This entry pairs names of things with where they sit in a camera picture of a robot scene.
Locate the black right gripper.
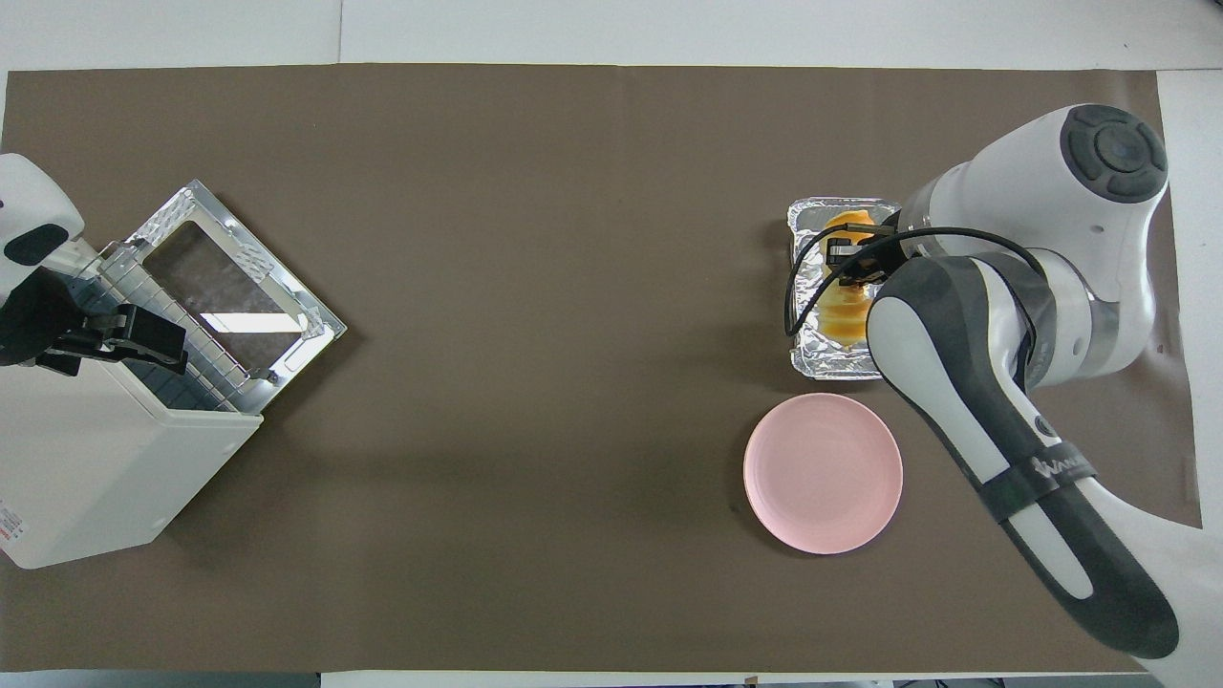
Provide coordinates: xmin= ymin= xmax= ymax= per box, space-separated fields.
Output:
xmin=826 ymin=229 xmax=909 ymax=290

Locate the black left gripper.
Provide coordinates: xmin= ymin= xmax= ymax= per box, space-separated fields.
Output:
xmin=0 ymin=268 xmax=189 ymax=376

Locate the silver foil baking tray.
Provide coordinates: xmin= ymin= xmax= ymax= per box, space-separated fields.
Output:
xmin=787 ymin=197 xmax=904 ymax=381

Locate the cream toaster oven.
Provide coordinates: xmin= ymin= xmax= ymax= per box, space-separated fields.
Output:
xmin=0 ymin=239 xmax=264 ymax=570

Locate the glass oven door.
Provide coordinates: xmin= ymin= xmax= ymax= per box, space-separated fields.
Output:
xmin=124 ymin=180 xmax=348 ymax=414

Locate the pink round plate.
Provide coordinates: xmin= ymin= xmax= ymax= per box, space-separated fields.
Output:
xmin=743 ymin=393 xmax=904 ymax=555

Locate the brown table mat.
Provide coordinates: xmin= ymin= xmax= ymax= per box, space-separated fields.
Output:
xmin=0 ymin=63 xmax=1203 ymax=675

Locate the wire oven rack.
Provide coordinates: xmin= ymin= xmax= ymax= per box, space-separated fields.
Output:
xmin=96 ymin=239 xmax=268 ymax=414

